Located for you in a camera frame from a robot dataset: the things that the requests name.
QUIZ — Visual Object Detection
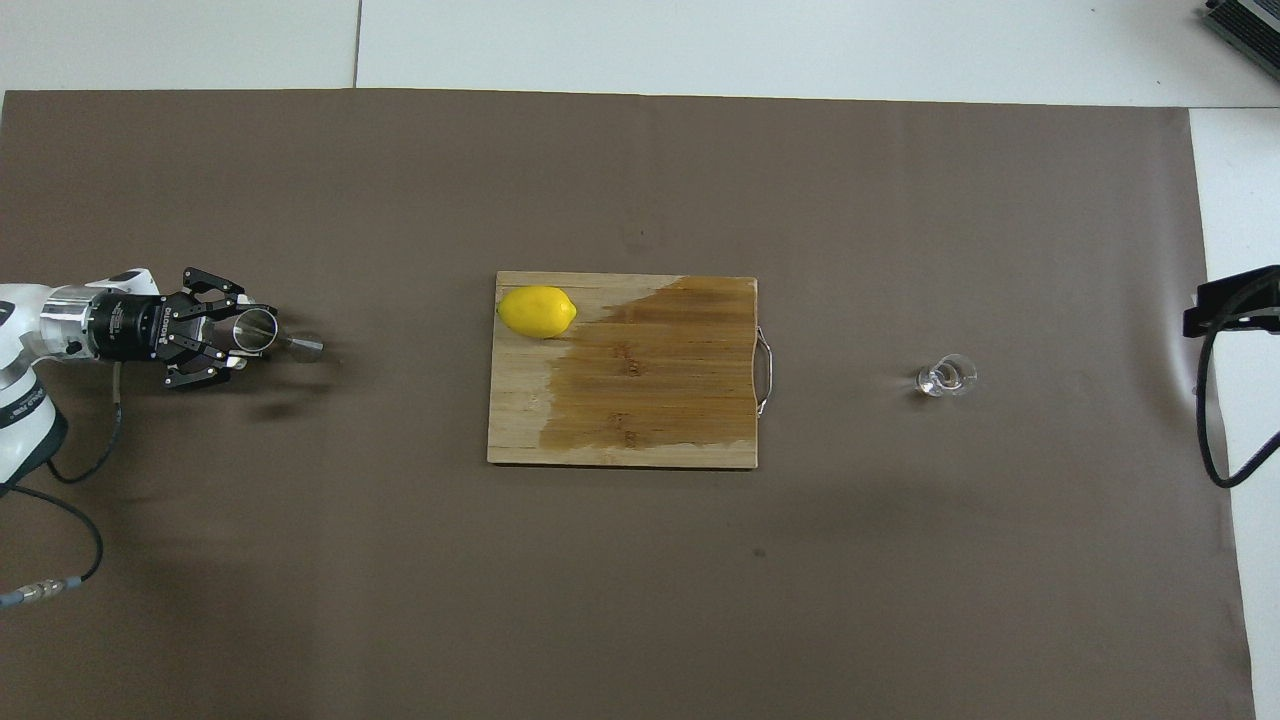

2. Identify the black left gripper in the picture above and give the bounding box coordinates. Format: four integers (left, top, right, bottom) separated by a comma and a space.
88, 265, 281, 390

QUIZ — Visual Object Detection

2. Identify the steel double jigger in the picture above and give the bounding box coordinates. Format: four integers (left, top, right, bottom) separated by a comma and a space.
233, 307, 325, 362

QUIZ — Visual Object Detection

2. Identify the small clear glass cup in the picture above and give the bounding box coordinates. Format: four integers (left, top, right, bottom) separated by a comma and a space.
917, 353, 978, 399

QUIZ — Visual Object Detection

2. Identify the grey ribbed device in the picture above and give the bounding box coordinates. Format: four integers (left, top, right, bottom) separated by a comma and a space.
1200, 0, 1280, 53

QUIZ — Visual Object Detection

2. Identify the yellow lemon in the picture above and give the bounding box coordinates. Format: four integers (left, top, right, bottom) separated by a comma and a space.
497, 285, 579, 340

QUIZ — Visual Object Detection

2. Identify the wooden cutting board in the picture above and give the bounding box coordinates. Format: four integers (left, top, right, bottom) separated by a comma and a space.
487, 271, 774, 469

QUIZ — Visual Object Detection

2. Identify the brown table mat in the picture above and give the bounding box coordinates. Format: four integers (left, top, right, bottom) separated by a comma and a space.
0, 88, 1256, 720

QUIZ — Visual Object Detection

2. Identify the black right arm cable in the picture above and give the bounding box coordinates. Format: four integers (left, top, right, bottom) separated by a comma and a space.
1195, 295, 1280, 490

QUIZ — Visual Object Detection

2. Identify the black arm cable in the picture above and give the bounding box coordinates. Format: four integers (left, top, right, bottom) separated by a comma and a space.
1195, 295, 1280, 490
0, 360, 124, 609

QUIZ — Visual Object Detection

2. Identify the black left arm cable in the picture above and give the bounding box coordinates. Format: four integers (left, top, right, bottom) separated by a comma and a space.
0, 360, 124, 609

